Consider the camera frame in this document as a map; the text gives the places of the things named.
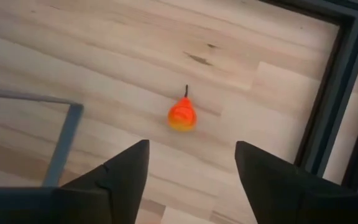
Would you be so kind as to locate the small orange toy fruit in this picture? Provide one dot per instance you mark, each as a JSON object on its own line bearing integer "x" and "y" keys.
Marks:
{"x": 182, "y": 116}

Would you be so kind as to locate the black aluminium table frame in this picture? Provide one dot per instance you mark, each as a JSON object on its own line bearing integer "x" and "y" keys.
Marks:
{"x": 329, "y": 109}

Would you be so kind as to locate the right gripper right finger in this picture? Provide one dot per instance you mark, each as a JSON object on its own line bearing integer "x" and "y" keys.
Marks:
{"x": 291, "y": 199}

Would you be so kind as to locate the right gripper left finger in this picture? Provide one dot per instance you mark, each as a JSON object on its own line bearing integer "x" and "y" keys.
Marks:
{"x": 104, "y": 199}

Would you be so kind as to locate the grey perforated metal shelf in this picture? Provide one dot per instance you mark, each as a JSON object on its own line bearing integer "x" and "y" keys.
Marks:
{"x": 66, "y": 140}

